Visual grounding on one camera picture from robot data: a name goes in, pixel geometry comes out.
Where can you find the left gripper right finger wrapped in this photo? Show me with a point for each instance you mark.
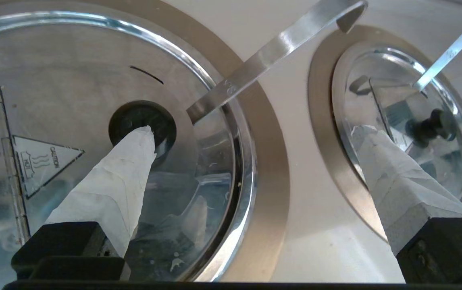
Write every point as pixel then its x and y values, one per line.
pixel 416 209

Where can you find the left gripper left finger wrapped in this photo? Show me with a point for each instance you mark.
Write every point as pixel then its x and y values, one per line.
pixel 114 181

